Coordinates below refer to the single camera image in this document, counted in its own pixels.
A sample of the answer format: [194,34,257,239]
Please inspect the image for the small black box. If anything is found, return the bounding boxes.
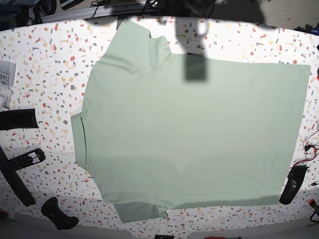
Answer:
[154,235,174,239]

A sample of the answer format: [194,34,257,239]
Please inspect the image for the black TV remote control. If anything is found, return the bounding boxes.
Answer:
[8,148,46,171]

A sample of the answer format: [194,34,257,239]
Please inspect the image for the black curved handle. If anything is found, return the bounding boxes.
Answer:
[0,109,38,130]
[279,165,308,205]

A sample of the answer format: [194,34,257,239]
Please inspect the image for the black game controller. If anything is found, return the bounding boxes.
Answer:
[41,197,79,230]

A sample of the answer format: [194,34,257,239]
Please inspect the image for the black curved handle left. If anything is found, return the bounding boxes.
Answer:
[0,109,38,130]

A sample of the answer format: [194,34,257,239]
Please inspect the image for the red and black wires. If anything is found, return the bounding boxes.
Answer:
[289,119,319,175]

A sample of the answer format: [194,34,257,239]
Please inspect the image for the black curved handle right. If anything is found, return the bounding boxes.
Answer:
[279,165,308,205]

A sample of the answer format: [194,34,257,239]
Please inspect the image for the light green T-shirt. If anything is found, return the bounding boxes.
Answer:
[71,20,311,223]

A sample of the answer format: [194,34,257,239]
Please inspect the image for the long black bar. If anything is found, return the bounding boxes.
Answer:
[0,149,36,207]

